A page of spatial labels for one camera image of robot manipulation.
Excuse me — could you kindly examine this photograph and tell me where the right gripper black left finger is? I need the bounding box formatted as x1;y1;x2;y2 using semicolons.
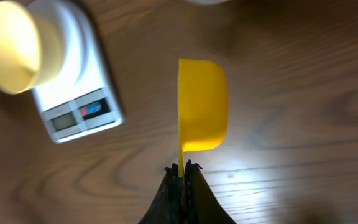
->
139;163;184;224

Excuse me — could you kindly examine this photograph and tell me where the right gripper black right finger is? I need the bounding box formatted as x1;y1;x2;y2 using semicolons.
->
185;160;235;224

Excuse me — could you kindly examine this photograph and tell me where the yellow measuring scoop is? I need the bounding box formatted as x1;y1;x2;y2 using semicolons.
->
177;59;228;177

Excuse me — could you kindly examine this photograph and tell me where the white digital kitchen scale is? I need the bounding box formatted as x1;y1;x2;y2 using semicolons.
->
28;1;124;143

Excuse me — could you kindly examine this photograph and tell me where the yellow plastic bowl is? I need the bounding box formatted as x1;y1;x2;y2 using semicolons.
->
0;1;64;95

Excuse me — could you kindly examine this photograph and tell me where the clear plastic container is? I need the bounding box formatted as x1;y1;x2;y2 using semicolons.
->
185;0;230;5

